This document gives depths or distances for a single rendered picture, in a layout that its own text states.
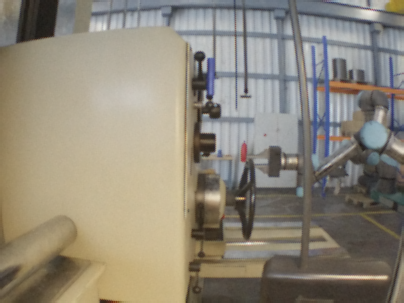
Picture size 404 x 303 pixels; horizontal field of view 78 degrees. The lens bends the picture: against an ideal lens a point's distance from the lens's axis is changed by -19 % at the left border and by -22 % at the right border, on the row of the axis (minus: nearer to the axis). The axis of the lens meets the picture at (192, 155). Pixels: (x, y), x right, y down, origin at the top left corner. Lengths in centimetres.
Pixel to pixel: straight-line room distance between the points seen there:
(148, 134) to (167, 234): 28
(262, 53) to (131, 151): 839
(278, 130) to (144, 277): 756
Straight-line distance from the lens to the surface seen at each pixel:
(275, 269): 74
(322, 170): 147
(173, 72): 82
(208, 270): 212
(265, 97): 890
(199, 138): 104
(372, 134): 131
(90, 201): 90
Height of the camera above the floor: 161
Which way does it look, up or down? 5 degrees down
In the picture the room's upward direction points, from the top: 1 degrees clockwise
